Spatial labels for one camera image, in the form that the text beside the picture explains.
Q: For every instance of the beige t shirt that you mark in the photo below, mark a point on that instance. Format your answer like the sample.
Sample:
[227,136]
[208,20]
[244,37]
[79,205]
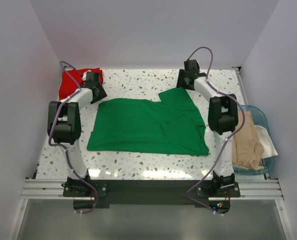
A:
[247,149]

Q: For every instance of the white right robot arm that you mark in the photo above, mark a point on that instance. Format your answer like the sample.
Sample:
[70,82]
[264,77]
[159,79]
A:
[222,119]

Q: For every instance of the aluminium frame rail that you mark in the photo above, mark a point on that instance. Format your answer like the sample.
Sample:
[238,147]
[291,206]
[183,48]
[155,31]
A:
[51,189]

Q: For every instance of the green t shirt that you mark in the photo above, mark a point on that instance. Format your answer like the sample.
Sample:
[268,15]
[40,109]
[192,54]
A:
[173,125]

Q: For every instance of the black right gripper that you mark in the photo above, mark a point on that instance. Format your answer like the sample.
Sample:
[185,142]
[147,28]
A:
[180,83]

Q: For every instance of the folded red t shirt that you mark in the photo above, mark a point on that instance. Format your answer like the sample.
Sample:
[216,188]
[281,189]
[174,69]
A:
[68,86]

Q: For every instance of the white t shirt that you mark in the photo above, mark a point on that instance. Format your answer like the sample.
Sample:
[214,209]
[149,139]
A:
[269,149]

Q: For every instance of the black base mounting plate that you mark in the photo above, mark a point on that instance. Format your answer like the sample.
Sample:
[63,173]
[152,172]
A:
[102,194]

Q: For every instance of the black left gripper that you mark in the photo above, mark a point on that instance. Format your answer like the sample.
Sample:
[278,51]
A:
[102,93]

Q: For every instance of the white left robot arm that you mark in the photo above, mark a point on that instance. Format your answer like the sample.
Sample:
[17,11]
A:
[64,127]

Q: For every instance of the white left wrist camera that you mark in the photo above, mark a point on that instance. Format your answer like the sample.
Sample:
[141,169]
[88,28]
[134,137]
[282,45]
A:
[84,74]

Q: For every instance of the clear blue plastic bin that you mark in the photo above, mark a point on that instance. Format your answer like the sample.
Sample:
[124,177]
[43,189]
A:
[258,118]

